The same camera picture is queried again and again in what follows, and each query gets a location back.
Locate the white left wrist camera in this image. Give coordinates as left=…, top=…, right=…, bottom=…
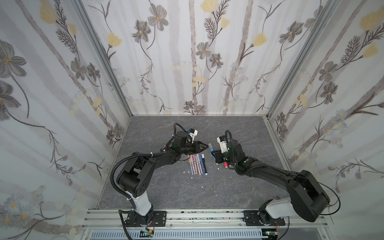
left=187, top=129, right=198, bottom=143

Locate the small circuit board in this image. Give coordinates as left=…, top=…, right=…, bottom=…
left=139, top=230, right=154, bottom=238

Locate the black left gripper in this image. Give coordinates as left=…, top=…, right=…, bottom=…
left=179, top=141, right=209, bottom=155

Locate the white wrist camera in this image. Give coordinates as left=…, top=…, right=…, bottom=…
left=217, top=136, right=228, bottom=154
left=187, top=129, right=198, bottom=143

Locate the white cable duct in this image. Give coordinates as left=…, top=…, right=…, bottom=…
left=89, top=229, right=265, bottom=240

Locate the purple pastel pen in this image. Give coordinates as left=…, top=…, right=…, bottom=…
left=192, top=155, right=199, bottom=175

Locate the pink pastel pen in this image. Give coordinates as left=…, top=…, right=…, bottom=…
left=189, top=155, right=196, bottom=175

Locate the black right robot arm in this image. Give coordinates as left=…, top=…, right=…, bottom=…
left=212, top=130, right=331, bottom=226

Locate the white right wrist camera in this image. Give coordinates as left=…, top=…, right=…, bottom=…
left=217, top=136, right=228, bottom=154

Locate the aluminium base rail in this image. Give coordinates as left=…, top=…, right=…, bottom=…
left=79, top=209, right=334, bottom=240

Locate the black white marker pen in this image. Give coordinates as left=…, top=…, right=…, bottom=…
left=201, top=154, right=208, bottom=175

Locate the green pastel pen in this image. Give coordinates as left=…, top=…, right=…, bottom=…
left=194, top=155, right=201, bottom=175

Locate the dark blue marker pen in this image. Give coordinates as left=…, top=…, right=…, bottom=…
left=199, top=155, right=205, bottom=175

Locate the yellow pastel pen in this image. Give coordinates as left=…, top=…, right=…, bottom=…
left=188, top=156, right=194, bottom=175

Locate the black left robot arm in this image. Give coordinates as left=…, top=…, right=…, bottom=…
left=110, top=123, right=209, bottom=227

